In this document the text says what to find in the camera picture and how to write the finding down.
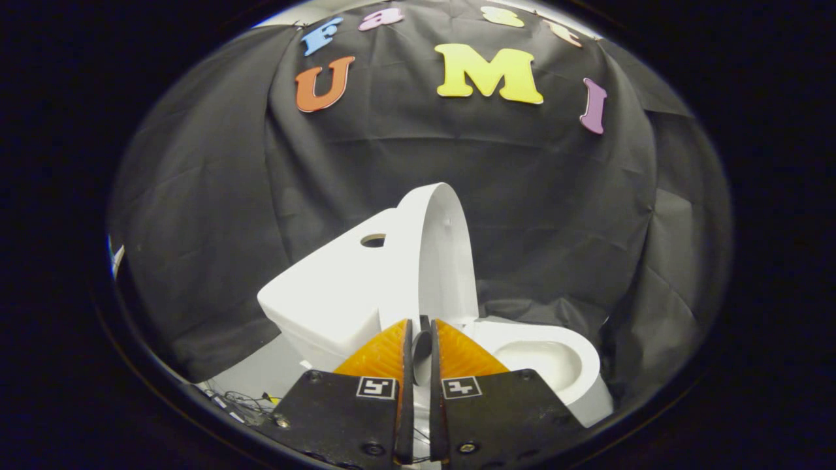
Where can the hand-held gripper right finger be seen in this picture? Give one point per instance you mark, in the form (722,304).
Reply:
(436,405)

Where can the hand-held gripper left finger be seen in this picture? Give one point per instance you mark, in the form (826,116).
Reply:
(407,405)

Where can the white toilet lid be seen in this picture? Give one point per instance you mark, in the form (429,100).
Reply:
(444,261)

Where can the white toilet bowl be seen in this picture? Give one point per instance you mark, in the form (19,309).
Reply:
(591,405)

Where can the black backdrop cloth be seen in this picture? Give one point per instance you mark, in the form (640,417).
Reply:
(522,196)

